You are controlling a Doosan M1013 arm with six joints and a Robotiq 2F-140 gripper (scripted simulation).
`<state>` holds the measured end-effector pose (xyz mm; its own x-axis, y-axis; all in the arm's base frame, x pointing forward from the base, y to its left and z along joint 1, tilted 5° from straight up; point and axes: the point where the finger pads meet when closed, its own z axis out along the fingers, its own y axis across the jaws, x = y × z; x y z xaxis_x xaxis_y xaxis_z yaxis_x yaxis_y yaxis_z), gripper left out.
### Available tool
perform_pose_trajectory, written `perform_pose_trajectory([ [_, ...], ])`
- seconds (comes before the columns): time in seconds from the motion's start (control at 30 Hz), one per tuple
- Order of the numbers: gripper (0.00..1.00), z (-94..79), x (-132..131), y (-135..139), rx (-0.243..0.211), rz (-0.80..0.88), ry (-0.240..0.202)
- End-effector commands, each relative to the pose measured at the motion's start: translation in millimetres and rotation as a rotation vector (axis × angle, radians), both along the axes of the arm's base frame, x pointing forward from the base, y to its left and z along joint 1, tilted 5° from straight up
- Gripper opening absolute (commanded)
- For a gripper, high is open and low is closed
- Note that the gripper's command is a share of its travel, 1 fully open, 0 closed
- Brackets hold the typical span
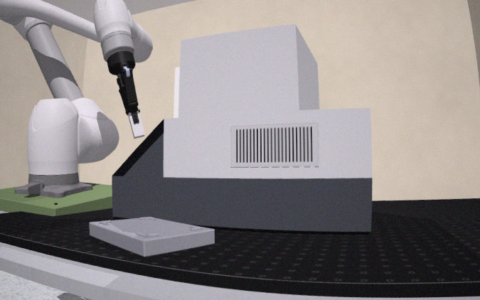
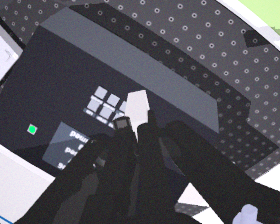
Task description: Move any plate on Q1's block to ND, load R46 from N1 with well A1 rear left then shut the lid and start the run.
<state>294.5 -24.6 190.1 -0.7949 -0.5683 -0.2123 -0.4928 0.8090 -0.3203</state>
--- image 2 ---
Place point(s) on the grey lab machine housing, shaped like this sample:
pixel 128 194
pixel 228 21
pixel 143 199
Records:
pixel 45 114

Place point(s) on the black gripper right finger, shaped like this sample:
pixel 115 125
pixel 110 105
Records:
pixel 229 191

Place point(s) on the white multi-well plate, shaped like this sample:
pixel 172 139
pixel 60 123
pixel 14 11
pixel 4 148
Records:
pixel 191 196

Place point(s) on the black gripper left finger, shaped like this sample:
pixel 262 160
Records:
pixel 116 189

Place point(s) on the grey flat plate nest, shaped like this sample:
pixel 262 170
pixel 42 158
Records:
pixel 9 52

